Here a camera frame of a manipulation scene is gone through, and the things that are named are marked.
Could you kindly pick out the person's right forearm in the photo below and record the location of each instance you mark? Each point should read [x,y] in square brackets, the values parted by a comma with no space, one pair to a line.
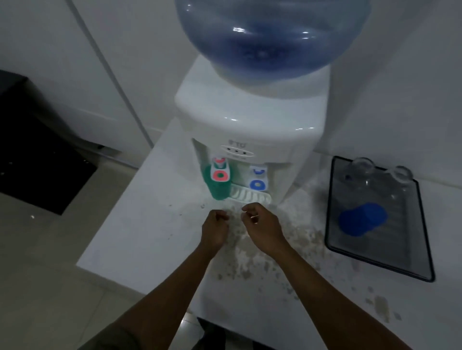
[325,306]

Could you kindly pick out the person's left shoe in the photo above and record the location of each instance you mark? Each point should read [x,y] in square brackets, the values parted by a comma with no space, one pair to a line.
[213,335]

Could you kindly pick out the large blue water bottle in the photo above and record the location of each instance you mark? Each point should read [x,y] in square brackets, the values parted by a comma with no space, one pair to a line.
[270,36]

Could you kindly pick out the clear drinking glass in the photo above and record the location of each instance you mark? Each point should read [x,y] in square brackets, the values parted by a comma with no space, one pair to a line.
[396,180]
[357,171]

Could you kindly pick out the black mesh tray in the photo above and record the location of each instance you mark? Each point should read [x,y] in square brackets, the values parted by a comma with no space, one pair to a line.
[397,245]

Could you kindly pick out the green plastic cup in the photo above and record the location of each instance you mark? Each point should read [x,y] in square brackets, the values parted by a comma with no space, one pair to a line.
[216,189]

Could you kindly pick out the person's right hand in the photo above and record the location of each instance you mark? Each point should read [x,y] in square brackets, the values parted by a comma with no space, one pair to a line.
[265,230]

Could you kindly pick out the person's left hand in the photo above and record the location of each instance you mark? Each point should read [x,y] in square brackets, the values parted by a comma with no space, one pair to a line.
[213,230]

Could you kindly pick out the white water dispenser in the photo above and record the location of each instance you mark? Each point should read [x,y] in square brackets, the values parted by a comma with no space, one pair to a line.
[252,115]

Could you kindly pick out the blue plastic cup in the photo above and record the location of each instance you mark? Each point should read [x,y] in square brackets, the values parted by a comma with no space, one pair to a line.
[362,219]

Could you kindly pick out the person's left forearm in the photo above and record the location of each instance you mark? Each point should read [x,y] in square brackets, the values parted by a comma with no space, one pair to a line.
[162,306]

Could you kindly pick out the black cabinet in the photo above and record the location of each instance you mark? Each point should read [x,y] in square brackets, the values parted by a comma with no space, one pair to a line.
[36,158]

